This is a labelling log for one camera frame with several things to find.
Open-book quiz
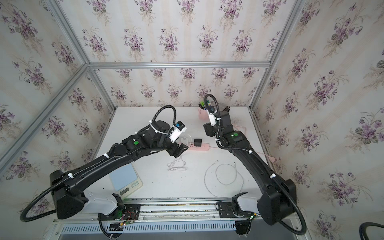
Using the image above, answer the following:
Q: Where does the thick white USB cable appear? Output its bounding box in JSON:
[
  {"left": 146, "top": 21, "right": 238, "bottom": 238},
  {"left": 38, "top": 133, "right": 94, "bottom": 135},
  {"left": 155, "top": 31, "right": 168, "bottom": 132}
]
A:
[{"left": 166, "top": 134, "right": 193, "bottom": 172}]

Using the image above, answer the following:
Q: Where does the black USB charger adapter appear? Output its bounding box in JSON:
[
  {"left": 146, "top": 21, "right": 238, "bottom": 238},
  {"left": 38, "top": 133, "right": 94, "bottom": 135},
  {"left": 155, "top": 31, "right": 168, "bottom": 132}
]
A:
[{"left": 194, "top": 138, "right": 202, "bottom": 147}]

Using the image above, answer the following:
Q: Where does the thin white USB cable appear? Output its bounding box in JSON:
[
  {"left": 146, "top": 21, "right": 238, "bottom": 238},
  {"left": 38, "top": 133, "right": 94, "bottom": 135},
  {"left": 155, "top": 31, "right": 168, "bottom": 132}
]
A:
[{"left": 203, "top": 161, "right": 244, "bottom": 199}]

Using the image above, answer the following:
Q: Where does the blue electronic scale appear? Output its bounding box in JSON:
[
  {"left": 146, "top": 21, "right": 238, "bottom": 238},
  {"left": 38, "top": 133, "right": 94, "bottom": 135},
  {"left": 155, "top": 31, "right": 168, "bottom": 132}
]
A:
[{"left": 109, "top": 164, "right": 143, "bottom": 199}]

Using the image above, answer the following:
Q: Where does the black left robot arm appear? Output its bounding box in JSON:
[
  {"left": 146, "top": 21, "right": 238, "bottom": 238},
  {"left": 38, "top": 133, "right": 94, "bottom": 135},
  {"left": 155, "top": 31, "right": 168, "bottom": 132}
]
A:
[{"left": 20, "top": 105, "right": 188, "bottom": 222}]

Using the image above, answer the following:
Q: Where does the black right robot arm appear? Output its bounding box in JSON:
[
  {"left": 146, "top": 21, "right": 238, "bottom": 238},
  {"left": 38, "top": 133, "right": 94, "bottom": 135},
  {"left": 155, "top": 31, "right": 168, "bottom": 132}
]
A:
[{"left": 204, "top": 94, "right": 307, "bottom": 236}]

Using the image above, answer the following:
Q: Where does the pink power strip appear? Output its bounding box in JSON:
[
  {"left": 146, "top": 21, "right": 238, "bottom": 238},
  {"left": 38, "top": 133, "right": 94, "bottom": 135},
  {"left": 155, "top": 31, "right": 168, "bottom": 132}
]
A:
[{"left": 188, "top": 143, "right": 210, "bottom": 152}]

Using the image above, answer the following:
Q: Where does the pink metal pen bucket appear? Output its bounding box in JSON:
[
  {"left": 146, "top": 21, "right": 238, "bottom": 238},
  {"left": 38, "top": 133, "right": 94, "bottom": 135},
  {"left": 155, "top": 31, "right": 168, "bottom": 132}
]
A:
[{"left": 198, "top": 108, "right": 209, "bottom": 121}]

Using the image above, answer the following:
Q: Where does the pens and markers bundle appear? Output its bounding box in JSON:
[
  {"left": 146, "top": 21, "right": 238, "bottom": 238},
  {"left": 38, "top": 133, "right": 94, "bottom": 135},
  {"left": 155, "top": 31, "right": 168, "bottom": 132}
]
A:
[{"left": 198, "top": 100, "right": 211, "bottom": 110}]

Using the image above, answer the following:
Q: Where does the black chair arc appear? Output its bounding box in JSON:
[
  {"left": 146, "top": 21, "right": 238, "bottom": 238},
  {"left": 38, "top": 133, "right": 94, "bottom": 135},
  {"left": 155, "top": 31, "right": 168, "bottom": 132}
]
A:
[{"left": 359, "top": 222, "right": 384, "bottom": 240}]

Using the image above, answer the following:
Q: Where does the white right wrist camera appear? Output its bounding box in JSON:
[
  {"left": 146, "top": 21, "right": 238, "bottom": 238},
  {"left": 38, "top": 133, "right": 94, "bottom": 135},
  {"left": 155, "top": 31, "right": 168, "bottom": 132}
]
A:
[{"left": 207, "top": 109, "right": 217, "bottom": 127}]

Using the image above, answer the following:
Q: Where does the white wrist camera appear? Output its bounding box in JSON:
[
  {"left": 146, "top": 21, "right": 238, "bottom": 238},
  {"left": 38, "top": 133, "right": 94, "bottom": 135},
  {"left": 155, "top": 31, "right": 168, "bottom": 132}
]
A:
[
  {"left": 169, "top": 121, "right": 187, "bottom": 143},
  {"left": 207, "top": 109, "right": 217, "bottom": 127}
]

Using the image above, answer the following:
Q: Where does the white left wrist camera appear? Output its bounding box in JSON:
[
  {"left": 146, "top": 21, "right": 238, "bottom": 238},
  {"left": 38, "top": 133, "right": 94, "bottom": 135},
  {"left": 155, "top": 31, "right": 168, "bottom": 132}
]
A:
[{"left": 169, "top": 121, "right": 187, "bottom": 143}]

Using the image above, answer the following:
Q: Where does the pink power strip cord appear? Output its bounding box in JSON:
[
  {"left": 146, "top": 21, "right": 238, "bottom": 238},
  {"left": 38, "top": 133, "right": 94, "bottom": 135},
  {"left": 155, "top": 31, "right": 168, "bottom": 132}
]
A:
[{"left": 233, "top": 119, "right": 277, "bottom": 163}]

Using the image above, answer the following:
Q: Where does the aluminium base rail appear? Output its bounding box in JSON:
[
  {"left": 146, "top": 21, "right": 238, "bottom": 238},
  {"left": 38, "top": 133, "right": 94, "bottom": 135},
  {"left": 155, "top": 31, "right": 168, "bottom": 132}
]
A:
[{"left": 50, "top": 196, "right": 313, "bottom": 240}]

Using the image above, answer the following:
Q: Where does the aluminium enclosure frame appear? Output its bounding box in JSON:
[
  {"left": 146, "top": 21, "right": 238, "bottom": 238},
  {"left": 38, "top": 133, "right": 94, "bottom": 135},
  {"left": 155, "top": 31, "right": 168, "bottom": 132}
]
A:
[{"left": 0, "top": 0, "right": 310, "bottom": 217}]

